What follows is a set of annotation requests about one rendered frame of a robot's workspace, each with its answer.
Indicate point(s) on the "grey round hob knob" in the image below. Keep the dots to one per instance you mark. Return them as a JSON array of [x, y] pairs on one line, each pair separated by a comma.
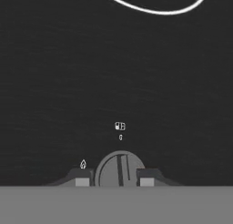
[[116, 170]]

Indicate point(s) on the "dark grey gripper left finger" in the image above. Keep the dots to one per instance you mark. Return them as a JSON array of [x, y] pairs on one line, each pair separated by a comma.
[[81, 176]]

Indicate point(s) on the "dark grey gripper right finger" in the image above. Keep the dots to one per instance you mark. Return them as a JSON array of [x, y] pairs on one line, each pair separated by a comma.
[[148, 176]]

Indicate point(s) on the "black glass hob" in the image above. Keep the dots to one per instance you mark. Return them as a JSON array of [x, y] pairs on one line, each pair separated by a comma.
[[115, 69]]

